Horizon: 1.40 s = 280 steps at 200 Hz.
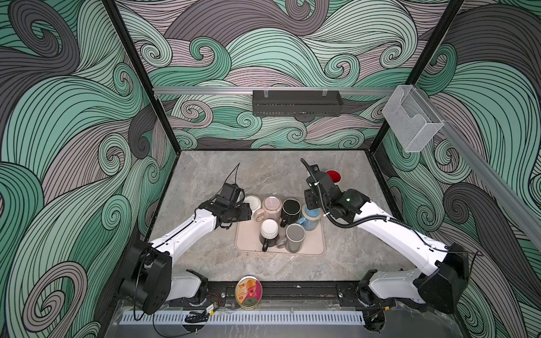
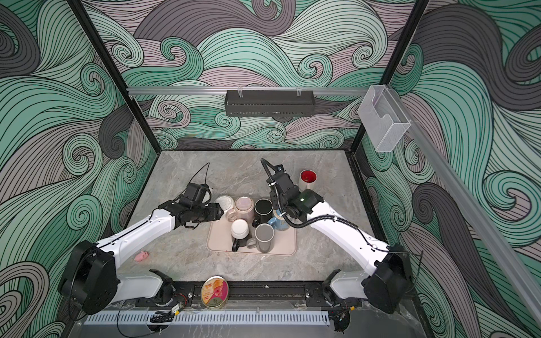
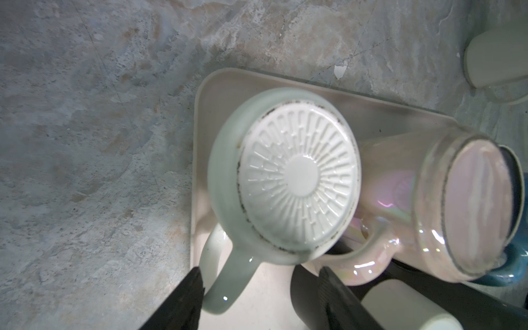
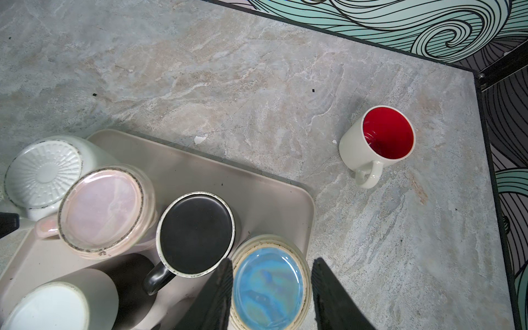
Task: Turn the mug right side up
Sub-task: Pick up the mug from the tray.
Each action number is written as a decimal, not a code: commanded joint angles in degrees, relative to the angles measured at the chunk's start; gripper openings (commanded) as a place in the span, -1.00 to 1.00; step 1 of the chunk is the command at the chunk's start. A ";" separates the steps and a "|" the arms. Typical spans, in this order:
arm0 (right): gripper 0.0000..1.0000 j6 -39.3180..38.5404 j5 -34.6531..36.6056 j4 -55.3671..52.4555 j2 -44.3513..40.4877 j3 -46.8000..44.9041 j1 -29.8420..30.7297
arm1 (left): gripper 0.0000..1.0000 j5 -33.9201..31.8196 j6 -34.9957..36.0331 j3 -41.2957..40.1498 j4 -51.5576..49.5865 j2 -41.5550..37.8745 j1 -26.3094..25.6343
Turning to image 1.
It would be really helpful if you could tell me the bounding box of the cream mug red inside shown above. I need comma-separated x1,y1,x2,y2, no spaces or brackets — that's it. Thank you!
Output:
326,170,342,183

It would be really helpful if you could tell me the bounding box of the black mug white base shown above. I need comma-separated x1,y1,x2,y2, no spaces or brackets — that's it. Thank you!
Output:
259,219,279,252

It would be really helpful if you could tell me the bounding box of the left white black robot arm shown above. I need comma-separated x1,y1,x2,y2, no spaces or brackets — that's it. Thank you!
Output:
120,201,252,315

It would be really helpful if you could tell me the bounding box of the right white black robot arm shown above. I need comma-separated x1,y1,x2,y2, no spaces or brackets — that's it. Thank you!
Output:
301,159,471,314

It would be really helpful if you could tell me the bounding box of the blue glazed upside-down mug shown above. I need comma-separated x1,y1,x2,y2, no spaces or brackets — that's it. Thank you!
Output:
297,204,322,231

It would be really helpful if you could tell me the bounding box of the black speckled upside-down mug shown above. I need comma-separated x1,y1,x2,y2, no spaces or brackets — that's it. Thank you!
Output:
280,199,301,228

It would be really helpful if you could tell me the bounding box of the pink upside-down mug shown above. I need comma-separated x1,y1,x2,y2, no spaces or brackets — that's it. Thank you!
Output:
254,196,282,223

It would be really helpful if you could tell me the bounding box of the grey upside-down mug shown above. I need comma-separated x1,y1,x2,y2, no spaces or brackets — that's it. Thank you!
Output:
276,223,306,254

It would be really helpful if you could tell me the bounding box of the beige rectangular tray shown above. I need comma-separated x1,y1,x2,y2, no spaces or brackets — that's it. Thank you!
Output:
235,198,325,256

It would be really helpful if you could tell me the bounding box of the round colourful tin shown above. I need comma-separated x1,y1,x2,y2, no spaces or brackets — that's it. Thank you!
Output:
235,276,263,309

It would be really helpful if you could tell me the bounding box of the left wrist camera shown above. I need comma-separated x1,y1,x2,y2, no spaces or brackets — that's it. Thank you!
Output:
218,183,242,204

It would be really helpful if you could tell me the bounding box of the black wall shelf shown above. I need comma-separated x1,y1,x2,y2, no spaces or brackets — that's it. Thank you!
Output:
252,91,344,117

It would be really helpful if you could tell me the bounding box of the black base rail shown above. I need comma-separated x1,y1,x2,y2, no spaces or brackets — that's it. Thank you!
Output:
187,280,422,308

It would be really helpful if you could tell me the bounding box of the clear acrylic wall holder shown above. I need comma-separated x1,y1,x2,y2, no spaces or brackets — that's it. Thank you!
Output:
383,84,444,153

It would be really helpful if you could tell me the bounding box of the white slotted cable duct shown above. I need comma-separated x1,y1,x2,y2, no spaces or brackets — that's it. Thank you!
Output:
120,311,365,325

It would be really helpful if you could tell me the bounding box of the aluminium rail back wall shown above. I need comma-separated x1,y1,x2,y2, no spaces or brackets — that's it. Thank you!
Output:
152,86,395,96

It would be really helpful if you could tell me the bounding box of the aluminium rail wall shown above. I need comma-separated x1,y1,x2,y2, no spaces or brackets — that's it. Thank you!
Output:
152,86,395,96
418,90,540,248

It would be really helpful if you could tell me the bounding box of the aluminium rail right wall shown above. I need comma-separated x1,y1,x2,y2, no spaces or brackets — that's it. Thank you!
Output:
418,90,540,248

